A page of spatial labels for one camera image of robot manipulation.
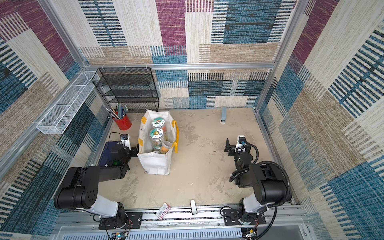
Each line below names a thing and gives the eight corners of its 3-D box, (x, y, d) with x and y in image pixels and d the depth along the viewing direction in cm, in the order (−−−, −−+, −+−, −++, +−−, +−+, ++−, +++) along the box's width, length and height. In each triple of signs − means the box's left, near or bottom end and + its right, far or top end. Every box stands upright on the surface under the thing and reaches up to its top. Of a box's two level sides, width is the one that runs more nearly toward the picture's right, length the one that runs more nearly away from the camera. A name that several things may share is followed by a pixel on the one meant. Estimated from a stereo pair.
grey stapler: (220, 123, 114) (221, 118, 109) (220, 111, 122) (221, 106, 118) (225, 124, 113) (226, 119, 109) (225, 111, 121) (226, 106, 117)
